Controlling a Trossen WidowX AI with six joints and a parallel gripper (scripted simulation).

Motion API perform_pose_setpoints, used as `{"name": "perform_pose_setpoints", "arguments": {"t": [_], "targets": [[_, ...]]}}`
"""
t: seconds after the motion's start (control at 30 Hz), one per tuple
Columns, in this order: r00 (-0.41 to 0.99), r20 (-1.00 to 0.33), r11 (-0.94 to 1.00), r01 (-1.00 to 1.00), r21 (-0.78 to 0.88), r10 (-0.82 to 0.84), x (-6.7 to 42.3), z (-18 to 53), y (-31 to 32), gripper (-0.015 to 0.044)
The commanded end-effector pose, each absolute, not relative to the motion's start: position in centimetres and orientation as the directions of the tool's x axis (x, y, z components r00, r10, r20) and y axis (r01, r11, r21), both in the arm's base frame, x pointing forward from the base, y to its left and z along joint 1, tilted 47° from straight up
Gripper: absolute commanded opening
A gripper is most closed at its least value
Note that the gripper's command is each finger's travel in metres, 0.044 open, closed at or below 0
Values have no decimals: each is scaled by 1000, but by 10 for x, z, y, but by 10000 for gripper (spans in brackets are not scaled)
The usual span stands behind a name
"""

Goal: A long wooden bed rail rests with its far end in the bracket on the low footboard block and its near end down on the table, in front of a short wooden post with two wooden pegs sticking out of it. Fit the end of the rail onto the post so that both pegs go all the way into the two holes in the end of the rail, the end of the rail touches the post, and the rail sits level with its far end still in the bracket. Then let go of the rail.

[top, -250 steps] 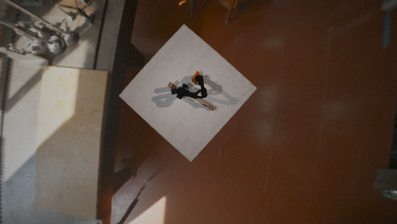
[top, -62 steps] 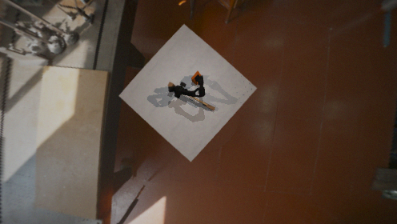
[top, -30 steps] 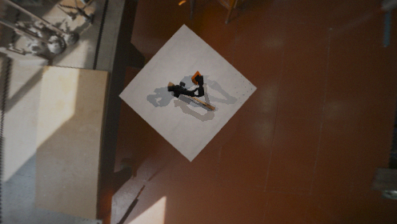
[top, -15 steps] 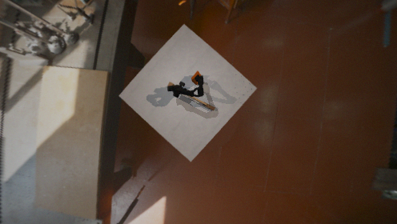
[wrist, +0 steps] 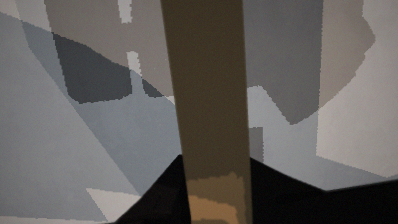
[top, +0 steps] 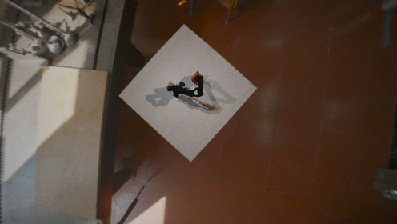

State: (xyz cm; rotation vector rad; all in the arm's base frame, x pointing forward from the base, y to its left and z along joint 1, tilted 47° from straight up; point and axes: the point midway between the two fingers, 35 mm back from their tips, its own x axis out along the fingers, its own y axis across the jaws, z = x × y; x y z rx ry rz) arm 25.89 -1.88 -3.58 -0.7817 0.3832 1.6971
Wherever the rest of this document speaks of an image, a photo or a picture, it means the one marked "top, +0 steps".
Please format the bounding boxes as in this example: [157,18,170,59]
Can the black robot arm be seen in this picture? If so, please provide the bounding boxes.
[167,75,203,97]

